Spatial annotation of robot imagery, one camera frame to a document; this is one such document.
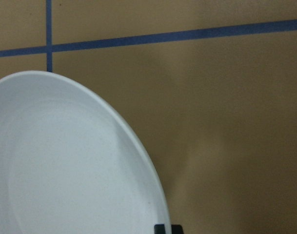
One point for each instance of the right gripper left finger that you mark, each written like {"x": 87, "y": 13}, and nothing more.
{"x": 159, "y": 229}

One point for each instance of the blue plate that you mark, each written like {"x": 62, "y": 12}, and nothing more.
{"x": 70, "y": 164}

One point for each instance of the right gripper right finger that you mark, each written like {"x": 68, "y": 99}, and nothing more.
{"x": 177, "y": 229}

